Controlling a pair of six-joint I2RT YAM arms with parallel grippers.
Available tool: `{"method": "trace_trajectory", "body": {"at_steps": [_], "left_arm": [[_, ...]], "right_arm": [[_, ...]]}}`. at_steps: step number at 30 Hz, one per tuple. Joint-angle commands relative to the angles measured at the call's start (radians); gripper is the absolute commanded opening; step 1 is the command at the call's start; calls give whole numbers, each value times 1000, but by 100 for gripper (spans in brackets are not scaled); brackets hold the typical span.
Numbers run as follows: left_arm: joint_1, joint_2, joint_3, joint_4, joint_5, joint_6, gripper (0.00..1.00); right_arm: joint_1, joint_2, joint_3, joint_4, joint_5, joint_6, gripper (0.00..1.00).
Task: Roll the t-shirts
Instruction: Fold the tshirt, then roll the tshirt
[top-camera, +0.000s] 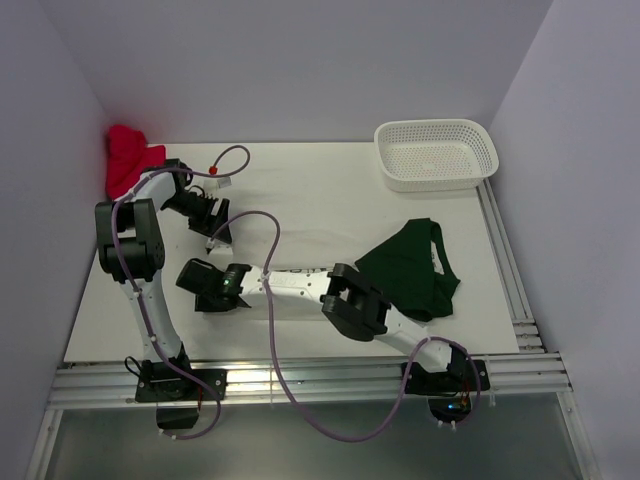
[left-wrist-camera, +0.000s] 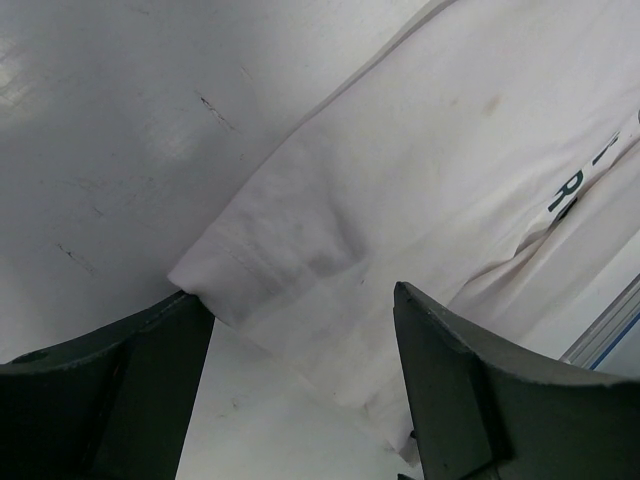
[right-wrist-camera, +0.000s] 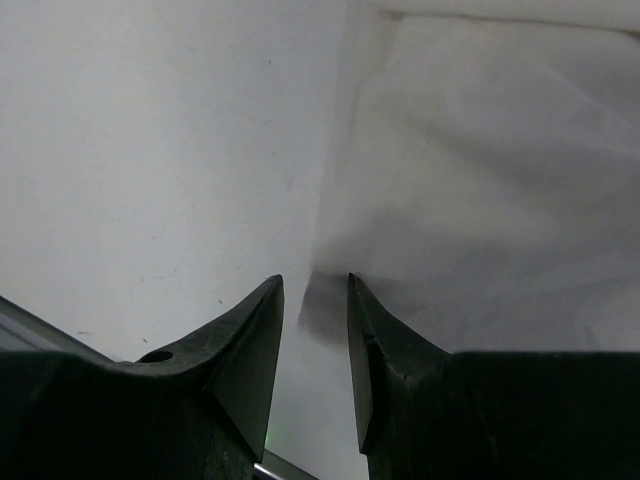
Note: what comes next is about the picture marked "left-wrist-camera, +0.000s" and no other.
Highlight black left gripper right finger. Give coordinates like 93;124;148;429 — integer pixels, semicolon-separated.
393;282;639;479

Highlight aluminium rail frame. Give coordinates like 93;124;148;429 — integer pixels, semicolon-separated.
560;276;639;370

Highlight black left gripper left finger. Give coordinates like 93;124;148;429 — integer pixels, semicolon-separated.
1;292;215;479

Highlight white printed t-shirt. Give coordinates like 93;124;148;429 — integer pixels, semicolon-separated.
169;1;639;449

